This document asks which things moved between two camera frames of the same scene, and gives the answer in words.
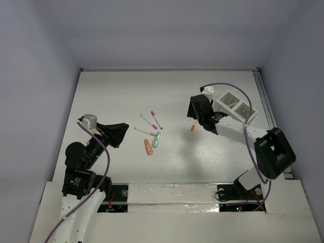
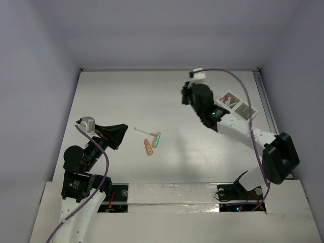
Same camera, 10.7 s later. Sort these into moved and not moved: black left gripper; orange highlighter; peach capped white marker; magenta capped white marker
Moved: magenta capped white marker
Not moved: black left gripper; orange highlighter; peach capped white marker
